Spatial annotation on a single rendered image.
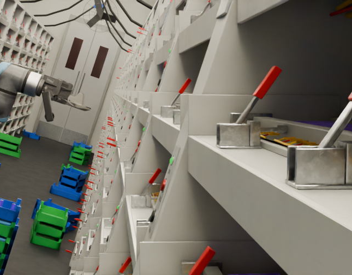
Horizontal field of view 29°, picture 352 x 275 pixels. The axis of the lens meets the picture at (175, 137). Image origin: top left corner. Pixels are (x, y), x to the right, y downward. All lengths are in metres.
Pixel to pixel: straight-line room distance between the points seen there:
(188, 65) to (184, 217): 0.74
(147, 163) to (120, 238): 0.18
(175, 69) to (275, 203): 1.15
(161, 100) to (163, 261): 0.73
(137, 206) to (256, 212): 0.94
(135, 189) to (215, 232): 0.70
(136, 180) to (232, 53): 0.74
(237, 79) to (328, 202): 0.51
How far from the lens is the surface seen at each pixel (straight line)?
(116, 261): 1.58
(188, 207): 0.85
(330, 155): 0.40
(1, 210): 3.38
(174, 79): 1.54
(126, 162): 2.07
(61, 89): 2.61
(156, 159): 1.54
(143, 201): 1.38
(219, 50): 0.84
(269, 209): 0.42
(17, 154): 8.63
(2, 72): 2.61
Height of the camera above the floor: 1.14
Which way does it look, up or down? 2 degrees down
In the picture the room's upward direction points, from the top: 18 degrees clockwise
